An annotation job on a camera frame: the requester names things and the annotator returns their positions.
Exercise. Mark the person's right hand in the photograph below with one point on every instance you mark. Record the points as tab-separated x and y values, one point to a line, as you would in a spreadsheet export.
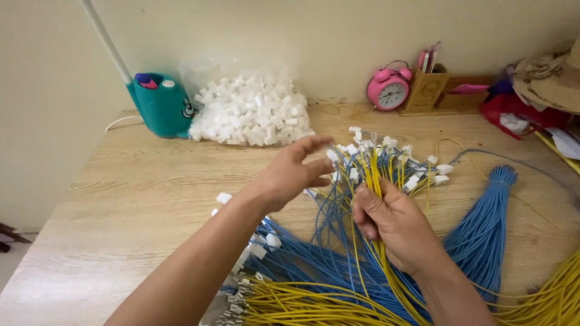
401	231

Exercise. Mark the person's left hand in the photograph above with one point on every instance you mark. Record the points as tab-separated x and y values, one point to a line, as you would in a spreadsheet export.
276	181

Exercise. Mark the person's left fingers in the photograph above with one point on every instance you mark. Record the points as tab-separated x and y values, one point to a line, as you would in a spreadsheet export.
317	166

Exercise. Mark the bag of white plastic connectors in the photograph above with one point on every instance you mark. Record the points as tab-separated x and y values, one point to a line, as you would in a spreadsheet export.
251	111

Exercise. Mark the pink alarm clock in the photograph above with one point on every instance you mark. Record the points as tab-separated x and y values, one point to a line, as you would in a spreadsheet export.
388	90

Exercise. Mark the wooden desk organizer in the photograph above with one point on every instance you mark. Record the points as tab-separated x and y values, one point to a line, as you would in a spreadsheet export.
435	93

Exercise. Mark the pens in organizer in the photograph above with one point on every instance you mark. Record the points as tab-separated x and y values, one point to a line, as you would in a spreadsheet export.
429	56

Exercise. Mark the teal desk lamp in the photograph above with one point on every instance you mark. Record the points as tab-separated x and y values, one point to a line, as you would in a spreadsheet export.
161	106

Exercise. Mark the pink flat item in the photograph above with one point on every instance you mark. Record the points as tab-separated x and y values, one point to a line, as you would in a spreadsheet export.
469	88

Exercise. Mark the purple cloth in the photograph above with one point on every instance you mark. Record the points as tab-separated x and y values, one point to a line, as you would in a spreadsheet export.
502	84

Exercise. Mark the red bag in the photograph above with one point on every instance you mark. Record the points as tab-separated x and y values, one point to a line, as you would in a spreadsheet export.
521	111

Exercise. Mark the stack of papers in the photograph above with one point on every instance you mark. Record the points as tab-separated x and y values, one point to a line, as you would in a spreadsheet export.
564	145

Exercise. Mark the straw hat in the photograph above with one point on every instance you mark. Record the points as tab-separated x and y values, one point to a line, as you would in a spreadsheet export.
550	79

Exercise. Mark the dark wooden furniture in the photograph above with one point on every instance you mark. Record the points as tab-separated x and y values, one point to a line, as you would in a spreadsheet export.
10	235

